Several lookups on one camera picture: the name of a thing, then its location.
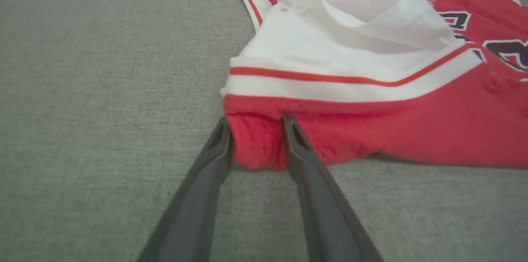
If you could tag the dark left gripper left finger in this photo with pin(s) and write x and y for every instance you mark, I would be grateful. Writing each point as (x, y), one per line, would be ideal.
(194, 204)

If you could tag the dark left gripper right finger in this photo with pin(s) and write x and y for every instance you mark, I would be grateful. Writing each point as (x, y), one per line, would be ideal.
(326, 212)

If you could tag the red white basketball jersey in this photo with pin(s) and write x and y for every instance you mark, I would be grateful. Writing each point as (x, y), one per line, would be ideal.
(412, 130)

